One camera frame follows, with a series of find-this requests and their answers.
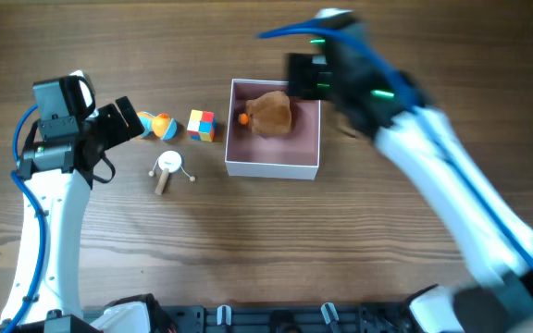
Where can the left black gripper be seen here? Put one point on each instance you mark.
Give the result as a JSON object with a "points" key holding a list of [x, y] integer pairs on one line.
{"points": [[120, 132]]}

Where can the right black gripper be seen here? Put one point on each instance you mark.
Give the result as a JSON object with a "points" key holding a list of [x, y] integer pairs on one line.
{"points": [[301, 68]]}

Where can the yellow blue rubber duck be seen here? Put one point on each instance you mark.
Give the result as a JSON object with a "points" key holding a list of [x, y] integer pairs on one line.
{"points": [[162, 125]]}

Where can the brown plush toy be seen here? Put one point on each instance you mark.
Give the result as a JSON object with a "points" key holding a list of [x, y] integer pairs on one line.
{"points": [[269, 114]]}

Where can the colourful puzzle cube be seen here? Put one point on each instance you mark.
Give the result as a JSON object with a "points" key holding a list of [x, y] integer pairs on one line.
{"points": [[202, 125]]}

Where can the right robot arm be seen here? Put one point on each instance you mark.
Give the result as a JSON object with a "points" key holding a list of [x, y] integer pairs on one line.
{"points": [[385, 105]]}

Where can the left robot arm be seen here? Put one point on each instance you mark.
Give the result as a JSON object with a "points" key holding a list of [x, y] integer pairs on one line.
{"points": [[54, 172]]}

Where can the white wooden rattle drum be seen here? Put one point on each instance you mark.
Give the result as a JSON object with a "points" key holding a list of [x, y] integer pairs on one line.
{"points": [[166, 164]]}

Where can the pink white open box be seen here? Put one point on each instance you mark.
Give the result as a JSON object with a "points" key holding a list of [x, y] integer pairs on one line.
{"points": [[295, 155]]}

